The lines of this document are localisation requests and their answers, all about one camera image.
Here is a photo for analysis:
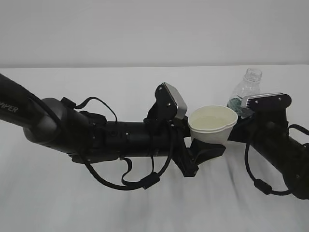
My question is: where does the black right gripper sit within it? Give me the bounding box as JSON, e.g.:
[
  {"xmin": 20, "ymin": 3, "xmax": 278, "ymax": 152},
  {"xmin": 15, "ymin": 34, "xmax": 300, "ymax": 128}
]
[{"xmin": 228, "ymin": 110, "xmax": 290, "ymax": 145}]

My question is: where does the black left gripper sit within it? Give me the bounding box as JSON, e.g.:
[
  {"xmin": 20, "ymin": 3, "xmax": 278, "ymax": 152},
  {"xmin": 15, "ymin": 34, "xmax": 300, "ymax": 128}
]
[{"xmin": 144, "ymin": 118, "xmax": 226, "ymax": 177}]

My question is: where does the white paper cup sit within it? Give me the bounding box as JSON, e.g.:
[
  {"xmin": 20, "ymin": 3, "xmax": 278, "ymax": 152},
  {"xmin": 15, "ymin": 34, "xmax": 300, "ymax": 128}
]
[{"xmin": 188, "ymin": 105, "xmax": 238, "ymax": 145}]

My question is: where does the clear plastic water bottle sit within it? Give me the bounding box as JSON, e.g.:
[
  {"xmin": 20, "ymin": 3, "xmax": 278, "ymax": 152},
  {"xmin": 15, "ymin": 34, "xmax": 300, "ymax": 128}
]
[{"xmin": 227, "ymin": 68, "xmax": 262, "ymax": 118}]

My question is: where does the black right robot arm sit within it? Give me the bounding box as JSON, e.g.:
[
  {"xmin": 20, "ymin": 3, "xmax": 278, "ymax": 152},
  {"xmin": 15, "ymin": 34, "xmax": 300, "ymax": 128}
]
[{"xmin": 228, "ymin": 110, "xmax": 309, "ymax": 200}]

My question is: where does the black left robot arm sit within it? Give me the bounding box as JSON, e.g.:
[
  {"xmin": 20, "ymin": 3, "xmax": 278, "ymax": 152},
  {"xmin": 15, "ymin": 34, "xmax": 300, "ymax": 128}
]
[{"xmin": 0, "ymin": 75, "xmax": 225, "ymax": 177}]

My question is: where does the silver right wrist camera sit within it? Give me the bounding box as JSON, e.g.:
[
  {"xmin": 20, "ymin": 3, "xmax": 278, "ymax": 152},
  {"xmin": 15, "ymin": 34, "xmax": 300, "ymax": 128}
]
[{"xmin": 240, "ymin": 93, "xmax": 292, "ymax": 112}]

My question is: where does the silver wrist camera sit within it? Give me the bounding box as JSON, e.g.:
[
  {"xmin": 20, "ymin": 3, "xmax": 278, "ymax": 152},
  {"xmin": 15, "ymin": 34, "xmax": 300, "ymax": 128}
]
[
  {"xmin": 240, "ymin": 93, "xmax": 292, "ymax": 112},
  {"xmin": 155, "ymin": 82, "xmax": 187, "ymax": 120}
]

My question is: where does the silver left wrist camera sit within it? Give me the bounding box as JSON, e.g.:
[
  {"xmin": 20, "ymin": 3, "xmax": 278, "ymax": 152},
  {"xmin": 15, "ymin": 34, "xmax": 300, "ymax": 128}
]
[{"xmin": 155, "ymin": 82, "xmax": 187, "ymax": 120}]

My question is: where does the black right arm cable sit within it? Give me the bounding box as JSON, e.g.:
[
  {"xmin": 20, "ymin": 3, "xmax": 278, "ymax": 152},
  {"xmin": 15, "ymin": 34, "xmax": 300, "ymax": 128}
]
[{"xmin": 244, "ymin": 124, "xmax": 309, "ymax": 195}]

